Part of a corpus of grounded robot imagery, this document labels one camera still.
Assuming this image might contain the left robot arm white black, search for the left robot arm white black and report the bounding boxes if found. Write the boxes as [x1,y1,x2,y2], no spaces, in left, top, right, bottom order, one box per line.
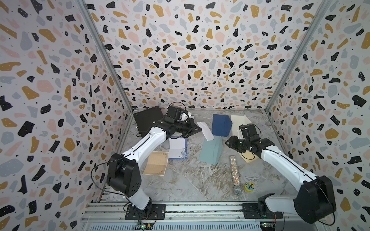
[107,105,202,211]

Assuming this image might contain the beige letter paper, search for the beige letter paper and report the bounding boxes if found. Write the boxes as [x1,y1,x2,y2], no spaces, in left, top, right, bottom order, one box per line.
[143,152,169,176]

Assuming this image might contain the dark blue envelope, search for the dark blue envelope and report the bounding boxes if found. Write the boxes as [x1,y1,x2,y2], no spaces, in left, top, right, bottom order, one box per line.
[212,114,232,137]

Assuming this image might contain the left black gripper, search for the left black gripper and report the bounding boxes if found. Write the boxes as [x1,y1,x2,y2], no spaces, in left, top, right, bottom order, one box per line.
[174,118,203,138]

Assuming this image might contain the glitter tube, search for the glitter tube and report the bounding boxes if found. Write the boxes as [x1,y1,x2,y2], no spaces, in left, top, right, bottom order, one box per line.
[229,155,243,196]

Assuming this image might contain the small circuit board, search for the small circuit board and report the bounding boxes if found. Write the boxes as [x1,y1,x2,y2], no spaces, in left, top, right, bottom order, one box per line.
[135,222,155,231]

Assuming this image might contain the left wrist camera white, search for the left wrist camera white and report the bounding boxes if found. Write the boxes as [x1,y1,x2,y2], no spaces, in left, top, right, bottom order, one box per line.
[180,112,191,122]

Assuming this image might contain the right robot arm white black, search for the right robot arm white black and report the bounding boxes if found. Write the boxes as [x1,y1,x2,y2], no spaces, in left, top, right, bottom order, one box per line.
[225,124,336,224]

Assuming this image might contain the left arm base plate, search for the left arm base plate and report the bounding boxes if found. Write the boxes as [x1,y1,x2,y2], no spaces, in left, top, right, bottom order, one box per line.
[125,204,166,220]

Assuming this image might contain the light blue envelope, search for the light blue envelope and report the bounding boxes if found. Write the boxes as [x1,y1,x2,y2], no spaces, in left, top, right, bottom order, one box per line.
[199,136,223,165]

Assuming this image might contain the cream white envelope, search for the cream white envelope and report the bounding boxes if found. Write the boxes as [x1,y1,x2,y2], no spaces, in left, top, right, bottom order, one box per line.
[230,115,251,139]

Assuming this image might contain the white blue-bordered letter paper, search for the white blue-bordered letter paper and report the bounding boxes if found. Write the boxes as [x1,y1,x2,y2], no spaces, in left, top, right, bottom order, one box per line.
[168,138,188,160]

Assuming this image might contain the white green-bordered letter paper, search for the white green-bordered letter paper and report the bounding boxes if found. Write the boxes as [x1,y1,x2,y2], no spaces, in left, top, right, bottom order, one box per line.
[197,122,214,141]

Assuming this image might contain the black box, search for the black box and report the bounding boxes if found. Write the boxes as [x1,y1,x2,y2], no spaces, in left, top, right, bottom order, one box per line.
[134,106,163,138]

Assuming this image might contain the yellow envelope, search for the yellow envelope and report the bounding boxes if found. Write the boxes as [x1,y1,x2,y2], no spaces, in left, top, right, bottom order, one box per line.
[240,151,259,163]

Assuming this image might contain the aluminium rail frame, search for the aluminium rail frame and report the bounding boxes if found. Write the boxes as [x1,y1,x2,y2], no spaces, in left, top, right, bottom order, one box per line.
[80,202,331,231]

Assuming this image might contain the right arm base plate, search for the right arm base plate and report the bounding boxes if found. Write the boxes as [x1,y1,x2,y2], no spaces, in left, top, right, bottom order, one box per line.
[242,202,283,219]

